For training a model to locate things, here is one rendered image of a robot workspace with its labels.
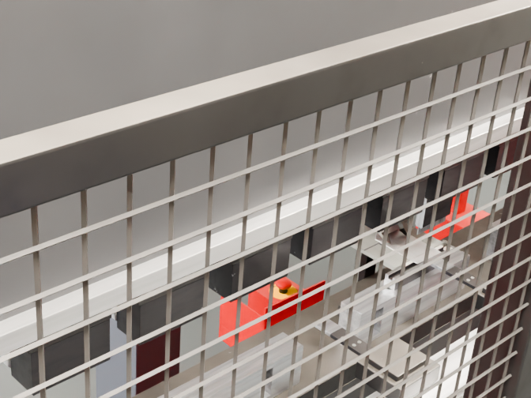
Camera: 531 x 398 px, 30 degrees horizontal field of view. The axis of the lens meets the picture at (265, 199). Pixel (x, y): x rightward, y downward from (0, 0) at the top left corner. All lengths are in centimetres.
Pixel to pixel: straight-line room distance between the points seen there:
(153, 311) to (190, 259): 34
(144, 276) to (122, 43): 31
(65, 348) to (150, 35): 58
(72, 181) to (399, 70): 21
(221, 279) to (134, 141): 133
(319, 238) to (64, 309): 76
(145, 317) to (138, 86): 56
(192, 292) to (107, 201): 50
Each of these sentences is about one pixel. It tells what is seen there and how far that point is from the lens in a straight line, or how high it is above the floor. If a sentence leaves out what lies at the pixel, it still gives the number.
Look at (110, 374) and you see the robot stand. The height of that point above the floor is 27.
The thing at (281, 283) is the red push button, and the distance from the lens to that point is 248.
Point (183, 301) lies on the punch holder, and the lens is 167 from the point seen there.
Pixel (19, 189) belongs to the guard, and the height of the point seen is 199.
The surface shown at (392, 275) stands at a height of 99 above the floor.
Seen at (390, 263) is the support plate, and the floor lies 100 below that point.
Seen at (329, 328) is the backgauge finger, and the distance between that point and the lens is 201.
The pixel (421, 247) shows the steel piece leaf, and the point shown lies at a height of 100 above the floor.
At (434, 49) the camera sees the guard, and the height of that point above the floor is 199.
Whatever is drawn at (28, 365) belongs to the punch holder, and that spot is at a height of 123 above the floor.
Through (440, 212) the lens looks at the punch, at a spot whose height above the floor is 112.
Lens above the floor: 218
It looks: 29 degrees down
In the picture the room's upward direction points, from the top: 5 degrees clockwise
